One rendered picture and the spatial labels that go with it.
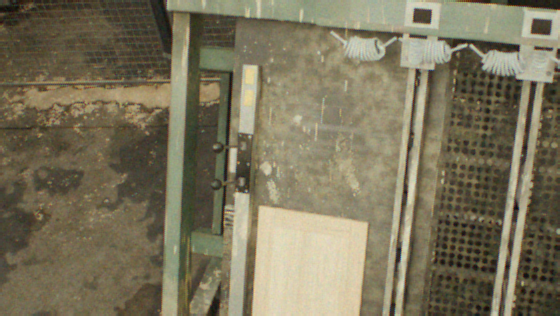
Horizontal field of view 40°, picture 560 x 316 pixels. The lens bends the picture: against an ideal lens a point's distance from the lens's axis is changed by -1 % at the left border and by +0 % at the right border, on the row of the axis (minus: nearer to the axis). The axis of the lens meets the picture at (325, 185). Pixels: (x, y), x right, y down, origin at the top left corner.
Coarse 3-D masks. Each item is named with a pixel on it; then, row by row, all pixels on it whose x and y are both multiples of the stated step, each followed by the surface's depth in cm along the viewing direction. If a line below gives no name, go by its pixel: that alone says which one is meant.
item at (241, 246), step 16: (256, 80) 248; (256, 96) 250; (256, 112) 252; (240, 128) 253; (256, 128) 254; (240, 208) 259; (240, 224) 260; (240, 240) 261; (240, 256) 262; (240, 272) 263; (240, 288) 264; (240, 304) 266
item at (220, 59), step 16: (208, 48) 259; (224, 48) 259; (208, 64) 260; (224, 64) 258; (224, 80) 261; (464, 80) 237; (224, 96) 262; (224, 112) 264; (224, 128) 265; (224, 144) 266; (224, 160) 267; (224, 176) 269; (224, 192) 271; (224, 208) 273; (192, 240) 275; (208, 240) 273; (448, 288) 252; (464, 288) 250
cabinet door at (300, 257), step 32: (288, 224) 257; (320, 224) 254; (352, 224) 251; (256, 256) 263; (288, 256) 260; (320, 256) 256; (352, 256) 253; (256, 288) 265; (288, 288) 262; (320, 288) 259; (352, 288) 255
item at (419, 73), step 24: (408, 24) 225; (432, 24) 223; (408, 48) 226; (408, 72) 231; (408, 96) 232; (408, 120) 234; (408, 144) 236; (408, 168) 240; (408, 192) 239; (408, 216) 240; (408, 240) 241; (408, 264) 246; (384, 312) 248
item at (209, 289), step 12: (456, 132) 345; (468, 132) 344; (552, 144) 334; (444, 228) 395; (444, 252) 310; (480, 252) 308; (216, 264) 307; (468, 264) 304; (492, 264) 304; (204, 276) 303; (216, 276) 303; (528, 276) 300; (204, 288) 299; (216, 288) 299; (192, 300) 296; (204, 300) 296; (216, 300) 291; (192, 312) 292; (204, 312) 292
